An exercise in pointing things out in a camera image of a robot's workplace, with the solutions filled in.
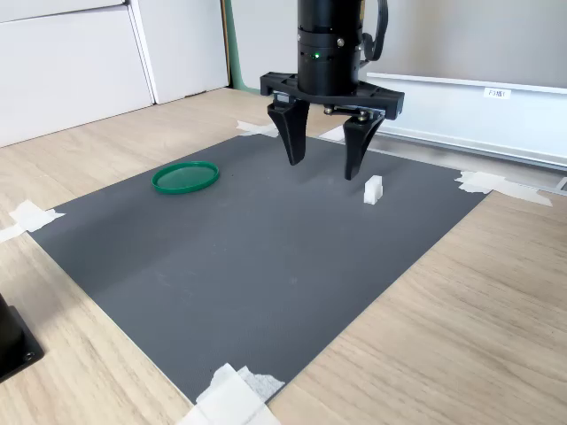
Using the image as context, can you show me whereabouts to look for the white masking tape cross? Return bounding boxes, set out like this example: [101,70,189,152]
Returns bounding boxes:
[236,119,280,138]
[454,170,554,208]
[175,362,287,425]
[0,198,66,243]

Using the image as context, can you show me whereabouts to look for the dark grey mat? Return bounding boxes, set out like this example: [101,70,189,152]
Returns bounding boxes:
[29,130,495,405]

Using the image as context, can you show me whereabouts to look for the small white plastic terminal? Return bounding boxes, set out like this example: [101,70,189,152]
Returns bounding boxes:
[363,175,384,205]

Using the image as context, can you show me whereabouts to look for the black camera cable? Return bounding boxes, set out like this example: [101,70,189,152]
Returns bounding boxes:
[359,0,391,63]

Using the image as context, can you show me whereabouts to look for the silver cable duct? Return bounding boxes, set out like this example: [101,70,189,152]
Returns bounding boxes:
[317,72,567,196]

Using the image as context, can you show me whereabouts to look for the green partition edge strip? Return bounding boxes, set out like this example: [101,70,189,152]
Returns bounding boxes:
[220,0,262,95]

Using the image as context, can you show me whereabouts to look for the round green lid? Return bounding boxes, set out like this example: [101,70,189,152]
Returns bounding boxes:
[151,160,221,196]

